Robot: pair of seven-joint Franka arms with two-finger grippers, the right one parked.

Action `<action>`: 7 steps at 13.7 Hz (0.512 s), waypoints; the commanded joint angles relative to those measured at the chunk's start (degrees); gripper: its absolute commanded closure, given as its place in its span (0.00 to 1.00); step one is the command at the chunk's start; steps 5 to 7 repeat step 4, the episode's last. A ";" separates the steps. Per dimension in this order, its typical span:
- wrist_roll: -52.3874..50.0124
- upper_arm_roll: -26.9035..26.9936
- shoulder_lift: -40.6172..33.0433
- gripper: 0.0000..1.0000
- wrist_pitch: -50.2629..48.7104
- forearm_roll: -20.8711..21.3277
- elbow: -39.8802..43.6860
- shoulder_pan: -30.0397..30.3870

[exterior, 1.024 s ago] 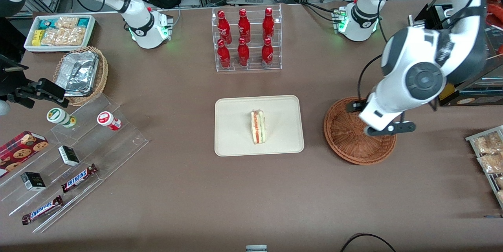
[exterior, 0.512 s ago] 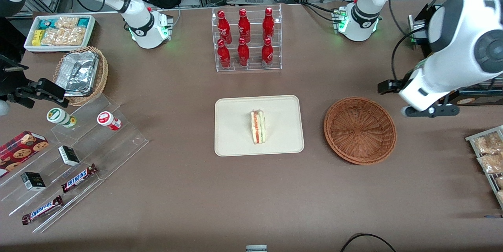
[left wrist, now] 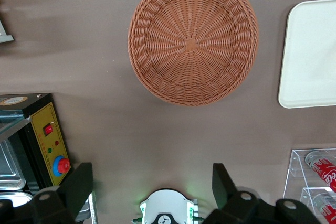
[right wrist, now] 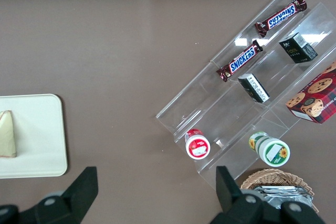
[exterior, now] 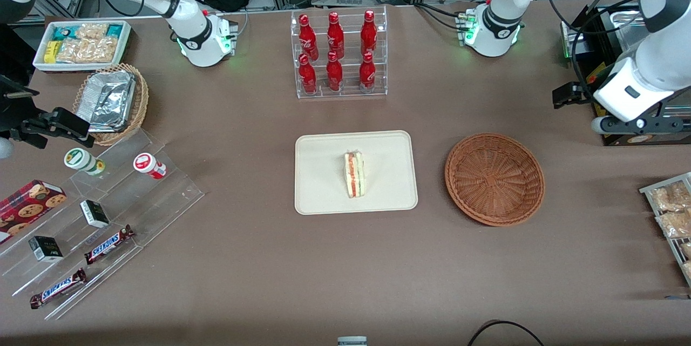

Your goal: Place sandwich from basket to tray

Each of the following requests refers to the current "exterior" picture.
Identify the red lidded white cup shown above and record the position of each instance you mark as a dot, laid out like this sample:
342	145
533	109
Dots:
144	163

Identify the black hot dog roller machine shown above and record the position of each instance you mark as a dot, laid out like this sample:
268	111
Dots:
648	140

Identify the silver foil tray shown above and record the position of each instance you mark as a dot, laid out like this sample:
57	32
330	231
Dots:
105	100

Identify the red cola bottle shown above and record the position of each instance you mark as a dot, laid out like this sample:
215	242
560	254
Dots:
306	38
335	35
334	73
368	33
307	76
367	73

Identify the oval light wicker basket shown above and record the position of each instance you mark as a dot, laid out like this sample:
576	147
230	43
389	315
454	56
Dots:
141	100

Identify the small grey device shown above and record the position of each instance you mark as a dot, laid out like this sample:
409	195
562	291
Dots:
352	341

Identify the clear acrylic bottle rack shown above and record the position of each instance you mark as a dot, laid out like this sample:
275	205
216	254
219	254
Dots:
348	95

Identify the triangular sandwich wedge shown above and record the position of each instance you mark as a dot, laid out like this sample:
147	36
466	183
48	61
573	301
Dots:
353	173

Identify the yellow snack pack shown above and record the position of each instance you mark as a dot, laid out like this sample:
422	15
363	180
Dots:
51	52

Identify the round brown wicker basket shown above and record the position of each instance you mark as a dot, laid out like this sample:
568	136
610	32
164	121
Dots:
496	187

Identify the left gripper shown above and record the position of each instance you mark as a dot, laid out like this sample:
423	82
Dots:
585	90

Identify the red cookie box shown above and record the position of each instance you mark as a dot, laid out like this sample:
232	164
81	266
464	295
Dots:
27	208

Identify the large clear rice cracker bag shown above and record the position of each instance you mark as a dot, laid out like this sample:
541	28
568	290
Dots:
89	51

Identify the right wrist camera grey end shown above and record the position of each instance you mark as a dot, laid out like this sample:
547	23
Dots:
4	149

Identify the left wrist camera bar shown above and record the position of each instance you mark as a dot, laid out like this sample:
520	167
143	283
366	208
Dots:
621	124

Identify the small black box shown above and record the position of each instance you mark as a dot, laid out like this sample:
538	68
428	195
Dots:
46	249
94	214

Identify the brown snickers bar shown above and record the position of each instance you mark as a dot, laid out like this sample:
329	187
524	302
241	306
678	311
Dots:
108	244
58	288

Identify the beige rectangular serving tray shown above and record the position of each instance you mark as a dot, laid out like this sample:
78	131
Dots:
318	173

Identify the clear bag of fried snacks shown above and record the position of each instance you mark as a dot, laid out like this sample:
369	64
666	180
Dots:
675	223
686	249
666	196
688	270

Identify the tray of packaged snacks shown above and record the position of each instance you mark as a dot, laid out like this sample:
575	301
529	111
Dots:
645	189

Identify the clear acrylic stepped display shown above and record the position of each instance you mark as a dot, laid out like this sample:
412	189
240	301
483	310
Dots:
162	200

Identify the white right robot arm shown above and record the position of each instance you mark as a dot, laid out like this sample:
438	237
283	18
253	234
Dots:
189	27

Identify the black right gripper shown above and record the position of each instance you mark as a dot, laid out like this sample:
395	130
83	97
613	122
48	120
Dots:
15	114

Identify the small clear rice cracker bag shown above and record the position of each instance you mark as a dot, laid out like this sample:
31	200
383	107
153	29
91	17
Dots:
92	31

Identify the teal snack pack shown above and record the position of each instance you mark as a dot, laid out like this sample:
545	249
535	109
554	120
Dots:
62	32
114	30

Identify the white rectangular snack bin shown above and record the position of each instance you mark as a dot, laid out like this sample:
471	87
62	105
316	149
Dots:
125	43

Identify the green lidded white cup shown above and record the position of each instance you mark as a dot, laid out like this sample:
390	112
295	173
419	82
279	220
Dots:
78	158

